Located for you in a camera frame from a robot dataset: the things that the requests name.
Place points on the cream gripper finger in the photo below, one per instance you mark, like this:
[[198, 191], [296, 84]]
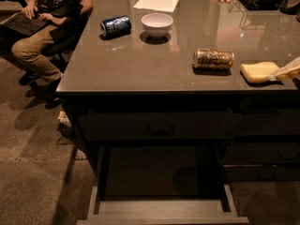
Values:
[[288, 75], [292, 66]]

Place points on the yellow sponge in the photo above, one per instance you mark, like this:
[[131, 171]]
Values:
[[259, 72]]

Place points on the dark counter cabinet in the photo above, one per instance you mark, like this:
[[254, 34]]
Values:
[[133, 73]]

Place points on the closed top drawer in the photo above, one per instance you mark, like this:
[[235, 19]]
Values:
[[158, 125]]

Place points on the open middle drawer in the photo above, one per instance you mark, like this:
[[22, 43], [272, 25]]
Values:
[[160, 185]]

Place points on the dark round object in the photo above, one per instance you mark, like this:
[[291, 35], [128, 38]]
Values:
[[290, 7]]

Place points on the brown gold drink can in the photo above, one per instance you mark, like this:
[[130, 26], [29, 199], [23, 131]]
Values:
[[212, 59]]

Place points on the white paper sheet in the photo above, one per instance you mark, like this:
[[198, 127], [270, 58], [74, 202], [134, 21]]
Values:
[[157, 5]]

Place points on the white bowl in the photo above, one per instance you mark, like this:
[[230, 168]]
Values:
[[157, 25]]

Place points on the blue soda can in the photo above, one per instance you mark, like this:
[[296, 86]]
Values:
[[116, 26]]

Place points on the seated person khaki pants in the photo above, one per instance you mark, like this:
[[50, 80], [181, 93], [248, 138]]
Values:
[[47, 32]]

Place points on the black laptop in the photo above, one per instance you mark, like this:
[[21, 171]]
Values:
[[20, 24]]

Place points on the black drawer handle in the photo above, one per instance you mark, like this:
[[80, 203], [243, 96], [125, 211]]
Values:
[[160, 130]]

